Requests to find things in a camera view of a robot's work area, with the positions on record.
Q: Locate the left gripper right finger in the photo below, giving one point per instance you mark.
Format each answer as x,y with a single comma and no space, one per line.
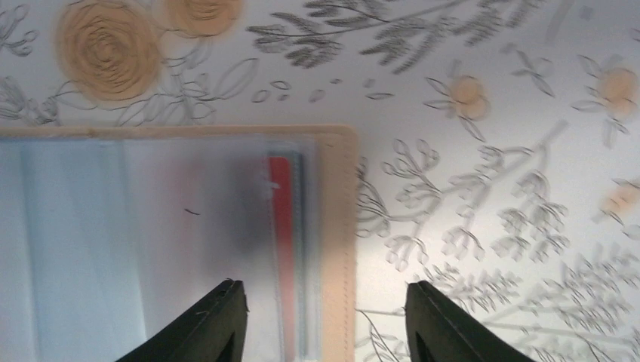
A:
439,330

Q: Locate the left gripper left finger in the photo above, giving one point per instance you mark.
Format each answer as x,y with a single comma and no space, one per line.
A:
213,329

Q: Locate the beige card holder wallet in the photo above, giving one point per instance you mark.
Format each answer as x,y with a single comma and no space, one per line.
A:
110,234

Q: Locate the floral table mat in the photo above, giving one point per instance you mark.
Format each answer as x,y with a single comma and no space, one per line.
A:
498,141

